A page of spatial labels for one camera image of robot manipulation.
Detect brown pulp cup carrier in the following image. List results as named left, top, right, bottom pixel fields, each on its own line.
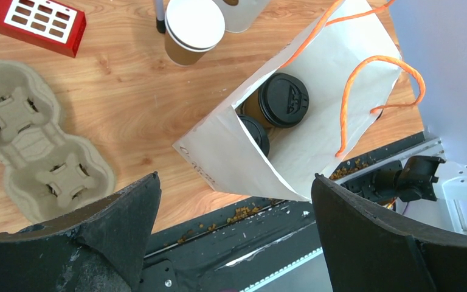
left=0, top=60, right=116, bottom=223

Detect stack of paper cups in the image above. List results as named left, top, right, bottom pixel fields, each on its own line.
left=164, top=0, right=226, bottom=66

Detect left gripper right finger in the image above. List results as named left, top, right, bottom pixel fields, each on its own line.
left=311, top=175, right=467, bottom=291

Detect white straw holder cup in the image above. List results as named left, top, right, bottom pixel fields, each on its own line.
left=213, top=0, right=270, bottom=33

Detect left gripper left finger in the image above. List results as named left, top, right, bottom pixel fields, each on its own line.
left=0, top=172, right=161, bottom=291

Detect kraft paper takeout bag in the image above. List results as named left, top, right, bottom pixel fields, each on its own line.
left=174, top=1, right=426, bottom=201

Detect red keypad box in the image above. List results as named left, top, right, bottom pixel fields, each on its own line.
left=0, top=0, right=86, bottom=58

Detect grey camera tripod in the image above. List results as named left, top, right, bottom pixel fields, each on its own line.
left=153, top=0, right=166, bottom=34

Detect black plastic cup lid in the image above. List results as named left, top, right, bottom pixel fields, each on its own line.
left=238, top=114, right=270, bottom=157

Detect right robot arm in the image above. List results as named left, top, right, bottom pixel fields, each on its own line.
left=396, top=161, right=467, bottom=235

